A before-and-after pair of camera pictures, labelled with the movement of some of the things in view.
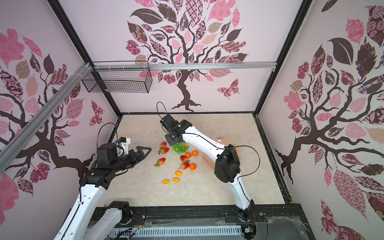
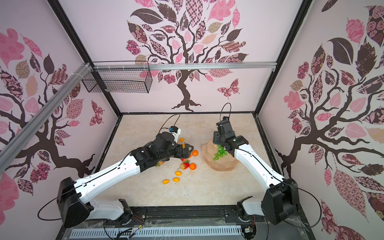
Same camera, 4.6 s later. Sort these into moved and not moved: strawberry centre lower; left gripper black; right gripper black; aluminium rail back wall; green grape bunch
Moved: right gripper black; left gripper black; green grape bunch
Not moved: aluminium rail back wall; strawberry centre lower
